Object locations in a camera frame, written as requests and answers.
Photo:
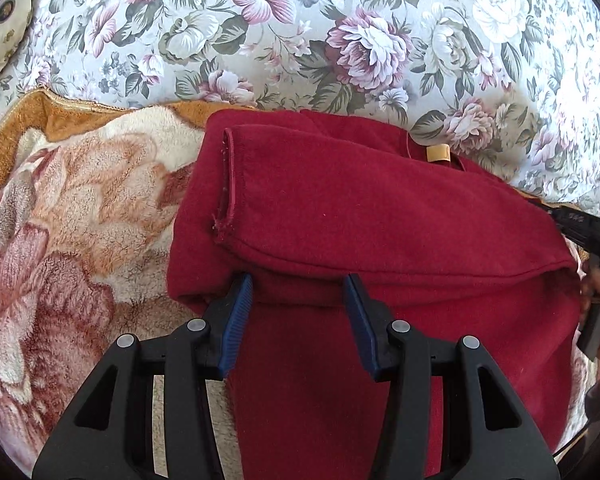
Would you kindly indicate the floral bedsheet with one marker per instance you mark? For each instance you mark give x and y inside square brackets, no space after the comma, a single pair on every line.
[280,60]

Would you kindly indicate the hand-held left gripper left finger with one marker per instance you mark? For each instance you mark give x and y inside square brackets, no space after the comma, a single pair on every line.
[237,320]

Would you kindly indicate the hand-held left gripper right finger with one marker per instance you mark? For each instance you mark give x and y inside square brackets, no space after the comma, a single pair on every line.
[362,325]

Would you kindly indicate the person's right hand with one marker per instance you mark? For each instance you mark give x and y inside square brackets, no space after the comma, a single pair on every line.
[592,292]

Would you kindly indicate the plush floral blanket orange border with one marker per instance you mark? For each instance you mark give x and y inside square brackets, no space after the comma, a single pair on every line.
[80,210]

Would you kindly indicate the dark red fleece garment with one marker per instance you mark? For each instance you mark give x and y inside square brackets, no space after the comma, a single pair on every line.
[355,200]

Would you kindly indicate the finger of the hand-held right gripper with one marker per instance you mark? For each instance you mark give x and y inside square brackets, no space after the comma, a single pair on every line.
[572,222]

